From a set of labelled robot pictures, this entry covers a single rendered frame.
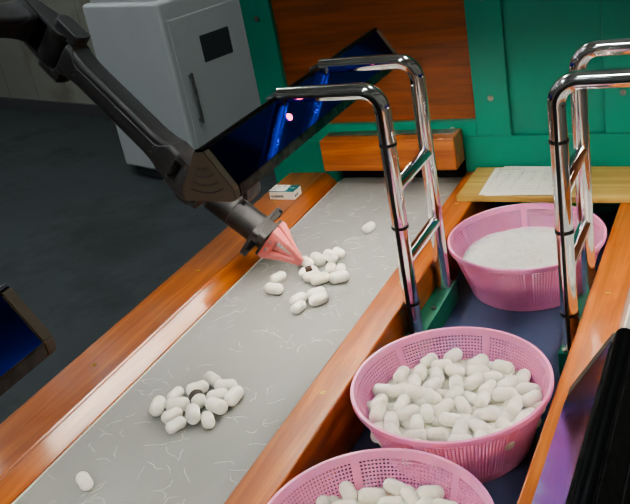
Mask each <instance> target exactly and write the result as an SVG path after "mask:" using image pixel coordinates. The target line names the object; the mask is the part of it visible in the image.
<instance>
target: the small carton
mask: <svg viewBox="0 0 630 504"><path fill-rule="evenodd" d="M301 193H302V192H301V187H300V185H275V186H274V187H273V188H272V189H270V190H269V195H270V199H281V200H295V199H296V198H297V197H298V196H299V195H300V194H301Z"/></svg>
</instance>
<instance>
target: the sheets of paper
mask: <svg viewBox="0 0 630 504"><path fill-rule="evenodd" d="M479 195H484V196H496V195H553V185H552V170H551V166H504V168H495V169H494V171H493V173H492V174H491V176H490V177H489V179H488V181H487V182H486V184H485V185H484V187H483V189H482V190H481V192H480V193H479Z"/></svg>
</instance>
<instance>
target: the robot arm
mask: <svg viewBox="0 0 630 504"><path fill-rule="evenodd" d="M90 36H91V35H90V34H89V33H88V32H87V31H86V30H85V29H84V28H83V27H82V26H81V25H80V24H79V23H78V22H77V21H76V20H74V19H73V18H72V17H70V16H69V15H65V14H58V13H56V12H55V11H53V10H52V9H51V8H49V7H48V6H46V5H45V4H44V3H42V2H41V1H39V0H14V1H12V2H7V3H0V38H10V39H16V40H20V41H23V42H24V44H25V45H26V46H27V47H28V48H29V49H30V50H31V52H32V53H33V54H34V55H35V56H36V57H37V58H38V65H39V66H40V67H41V68H42V69H43V70H44V71H45V72H46V73H47V74H48V75H49V76H50V77H51V78H52V79H53V80H54V81H55V82H56V83H64V82H68V81H70V80H71V81H72V82H73V83H74V84H75V85H77V86H78V87H79V88H80V89H81V90H82V91H83V92H84V93H85V94H86V95H87V96H88V97H89V98H90V99H91V100H92V101H93V102H94V103H95V104H96V105H97V106H98V107H99V108H100V109H101V110H102V111H103V112H104V113H105V114H106V115H107V116H108V117H109V118H110V119H111V120H112V121H113V122H114V123H115V124H116V125H117V126H118V127H119V128H120V129H121V130H122V131H123V132H124V133H125V134H126V135H127V136H128V137H129V138H130V139H131V140H132V141H133V142H134V143H135V144H136V145H137V146H138V147H139V148H140V149H141V150H142V151H143V152H144V153H145V154H146V155H147V157H148V158H149V159H150V160H151V162H152V163H153V165H154V167H155V169H156V170H157V171H158V172H159V173H160V174H161V175H162V176H163V177H164V180H163V182H164V183H165V184H166V185H167V186H168V187H169V188H170V189H171V190H172V191H173V192H174V194H175V196H176V197H177V198H178V199H179V200H180V201H182V202H183V203H184V204H185V205H188V204H189V205H190V206H191V207H193V208H194V209H196V208H197V207H198V206H200V205H201V204H203V203H204V201H188V200H186V199H185V197H184V193H183V186H184V182H185V179H186V176H187V172H188V169H189V166H190V163H191V159H192V156H193V153H194V152H195V150H197V149H195V150H194V149H193V148H192V147H191V146H190V145H189V144H188V143H187V142H186V141H184V140H182V139H180V138H179V137H177V136H176V135H175V134H173V133H172V132H171V131H170V130H168V129H167V128H166V127H165V126H164V125H163V124H162V123H161V122H160V121H159V120H158V119H157V118H156V117H155V116H154V115H153V114H152V113H151V112H150V111H149V110H148V109H147V108H146V107H145V106H144V105H143V104H142V103H141V102H140V101H139V100H137V99H136V98H135V97H134V96H133V95H132V94H131V93H130V92H129V91H128V90H127V89H126V88H125V87H124V86H123V85H122V84H121V83H120V82H119V81H118V80H117V79H116V78H115V77H114V76H113V75H112V74H111V73H110V72H109V71H108V70H107V69H106V68H105V67H104V66H103V65H102V64H101V63H100V62H99V61H98V60H97V58H96V57H95V56H94V54H93V53H92V51H91V49H90V48H89V46H88V45H87V43H88V41H89V38H90ZM260 189H261V186H260V182H257V183H256V184H255V185H254V186H253V187H251V188H250V189H249V190H248V191H247V192H245V193H244V194H243V195H242V196H240V197H239V198H238V199H237V200H236V201H233V202H212V201H206V202H205V204H204V205H205V206H204V207H205V208H206V209H207V210H209V211H210V212H211V213H213V214H214V215H215V216H216V217H218V218H219V219H220V220H222V221H223V222H224V223H226V224H227V225H228V226H229V227H231V228H232V229H233V230H235V231H236V232H237V233H238V234H240V235H241V236H242V237H244V238H245V239H246V240H247V241H246V242H245V244H244V246H243V247H242V249H241V250H240V252H239V253H240V254H241V255H243V256H244V257H246V255H247V254H248V252H249V251H251V250H252V249H253V248H254V247H255V246H256V247H258V249H257V250H256V252H255V254H256V255H258V256H259V257H260V258H266V259H272V260H278V261H284V262H287V263H291V264H295V265H299V266H300V265H301V264H302V262H303V261H304V259H303V257H302V255H301V253H300V252H299V250H298V248H297V246H296V245H295V243H294V240H293V238H292V236H291V233H290V231H289V229H288V227H287V224H286V223H285V222H283V221H282V220H281V219H280V220H279V221H278V222H277V223H275V222H274V221H275V220H276V219H277V218H280V216H281V215H282V213H283V210H281V209H280V208H279V207H277V208H276V209H275V210H274V211H273V212H272V213H271V214H270V215H269V216H266V215H265V214H264V213H262V212H261V211H260V210H258V209H257V208H256V207H254V206H253V205H252V204H251V203H249V202H250V201H252V200H253V199H254V198H255V197H257V196H258V194H259V193H260ZM278 243H279V244H281V245H282V246H283V247H284V248H285V249H286V250H287V251H288V252H289V253H290V254H289V253H287V252H286V251H284V250H283V249H281V248H280V247H278V246H277V244H278Z"/></svg>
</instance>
